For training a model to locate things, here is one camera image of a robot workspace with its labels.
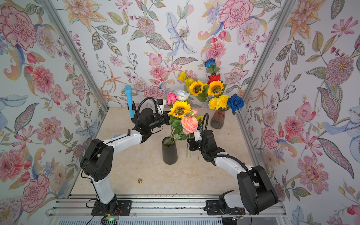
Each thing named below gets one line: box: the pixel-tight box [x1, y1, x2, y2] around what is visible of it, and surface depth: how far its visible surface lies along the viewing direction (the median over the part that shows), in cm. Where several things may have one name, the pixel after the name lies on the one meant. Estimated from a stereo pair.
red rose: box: [207, 74, 221, 85], surface depth 87 cm
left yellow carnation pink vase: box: [208, 97, 221, 111], surface depth 81 cm
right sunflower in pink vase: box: [207, 80, 225, 96], surface depth 75 cm
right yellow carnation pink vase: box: [213, 94, 230, 111], surface depth 76 cm
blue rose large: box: [227, 93, 245, 115], surface depth 65 cm
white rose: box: [174, 89, 190, 102], surface depth 65 cm
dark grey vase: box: [162, 136, 178, 165], surface depth 91 cm
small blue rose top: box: [204, 57, 217, 68], surface depth 90 cm
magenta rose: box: [166, 91, 178, 106], surface depth 64 cm
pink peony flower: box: [180, 115, 199, 135], surface depth 60 cm
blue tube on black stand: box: [124, 84, 135, 119], surface depth 98 cm
